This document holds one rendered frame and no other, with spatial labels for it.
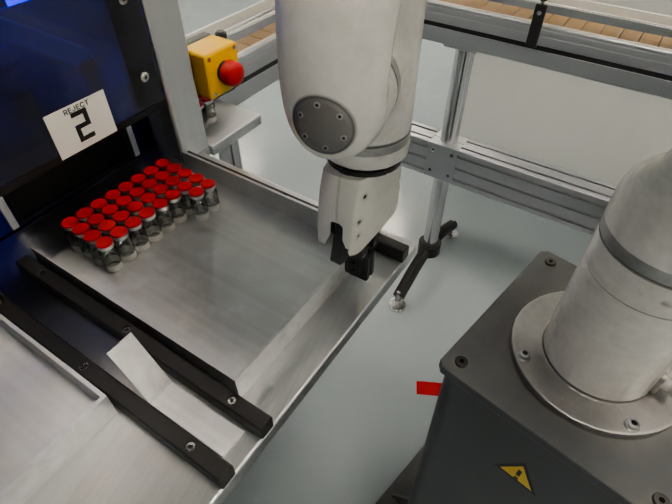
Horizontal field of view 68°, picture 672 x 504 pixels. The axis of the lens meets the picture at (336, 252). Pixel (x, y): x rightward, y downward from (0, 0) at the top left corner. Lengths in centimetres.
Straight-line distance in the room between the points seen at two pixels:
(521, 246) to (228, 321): 160
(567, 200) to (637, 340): 97
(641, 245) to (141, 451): 48
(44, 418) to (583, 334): 54
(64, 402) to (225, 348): 17
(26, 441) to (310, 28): 46
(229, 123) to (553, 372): 67
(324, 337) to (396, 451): 93
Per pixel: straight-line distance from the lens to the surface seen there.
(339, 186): 47
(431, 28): 137
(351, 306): 61
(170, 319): 62
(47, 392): 62
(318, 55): 33
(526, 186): 148
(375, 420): 151
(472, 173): 153
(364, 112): 35
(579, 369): 59
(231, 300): 62
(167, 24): 78
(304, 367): 56
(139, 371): 56
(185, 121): 83
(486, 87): 207
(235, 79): 84
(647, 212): 45
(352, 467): 145
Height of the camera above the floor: 135
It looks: 45 degrees down
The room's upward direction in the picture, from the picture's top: straight up
